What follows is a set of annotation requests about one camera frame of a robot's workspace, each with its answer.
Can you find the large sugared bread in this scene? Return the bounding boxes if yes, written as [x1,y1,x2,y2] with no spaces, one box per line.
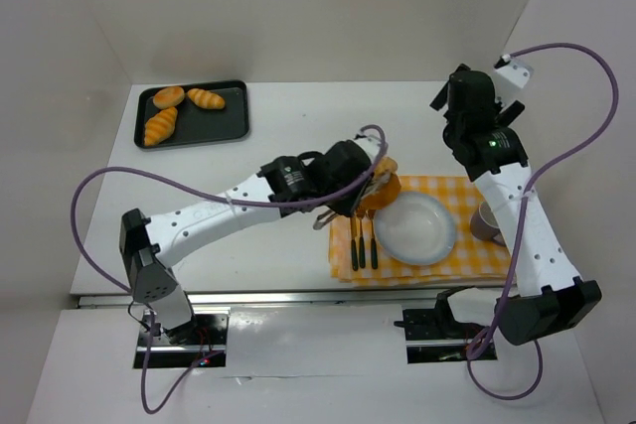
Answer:
[358,156,401,212]

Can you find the metal tongs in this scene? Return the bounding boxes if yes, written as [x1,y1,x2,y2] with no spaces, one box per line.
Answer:
[312,171,376,230]

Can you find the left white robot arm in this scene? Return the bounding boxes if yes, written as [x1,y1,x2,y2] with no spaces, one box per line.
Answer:
[119,136,381,345]

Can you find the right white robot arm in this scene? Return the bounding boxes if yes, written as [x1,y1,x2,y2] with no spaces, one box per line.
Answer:
[431,61,602,346]

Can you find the striped bread roll upper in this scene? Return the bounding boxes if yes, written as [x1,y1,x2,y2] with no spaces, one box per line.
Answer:
[187,88,226,110]

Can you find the striped bread roll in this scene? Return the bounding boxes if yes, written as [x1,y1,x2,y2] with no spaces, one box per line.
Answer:
[143,107,178,147]
[187,88,226,110]

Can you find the round bread bun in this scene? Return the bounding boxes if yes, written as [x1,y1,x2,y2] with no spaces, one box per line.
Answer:
[152,85,185,110]

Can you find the striped bread roll lower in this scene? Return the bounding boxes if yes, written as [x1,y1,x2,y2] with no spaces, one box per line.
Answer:
[143,107,178,147]

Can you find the white blue-rimmed plate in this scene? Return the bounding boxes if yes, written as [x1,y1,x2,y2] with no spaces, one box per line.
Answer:
[374,191,457,266]

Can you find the grey mug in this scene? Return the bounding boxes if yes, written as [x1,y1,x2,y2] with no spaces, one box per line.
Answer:
[469,202,506,246]

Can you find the black baking tray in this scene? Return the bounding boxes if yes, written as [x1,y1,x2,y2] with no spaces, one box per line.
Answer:
[133,79,250,150]

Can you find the yellow checkered cloth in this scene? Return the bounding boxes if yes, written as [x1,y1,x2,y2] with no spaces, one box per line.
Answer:
[328,176,510,288]

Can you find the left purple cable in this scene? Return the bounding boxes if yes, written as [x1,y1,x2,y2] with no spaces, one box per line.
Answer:
[69,124,389,415]

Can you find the gold fork black handle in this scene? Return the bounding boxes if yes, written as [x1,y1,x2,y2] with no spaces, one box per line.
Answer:
[357,211,366,269]

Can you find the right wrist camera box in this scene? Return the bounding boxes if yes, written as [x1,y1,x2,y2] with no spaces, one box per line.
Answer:
[492,54,534,102]

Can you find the gold spoon black handle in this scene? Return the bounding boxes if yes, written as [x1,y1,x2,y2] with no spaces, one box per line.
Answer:
[367,210,379,270]

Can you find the gold knife black handle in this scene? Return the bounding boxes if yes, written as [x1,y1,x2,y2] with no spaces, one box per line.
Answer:
[349,216,359,271]

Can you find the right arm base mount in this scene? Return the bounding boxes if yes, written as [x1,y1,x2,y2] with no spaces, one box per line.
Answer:
[394,287,483,364]

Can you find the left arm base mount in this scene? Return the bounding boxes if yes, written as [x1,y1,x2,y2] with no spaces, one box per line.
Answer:
[126,302,230,369]

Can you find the aluminium rail front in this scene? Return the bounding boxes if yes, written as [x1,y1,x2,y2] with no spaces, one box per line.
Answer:
[75,284,448,310]

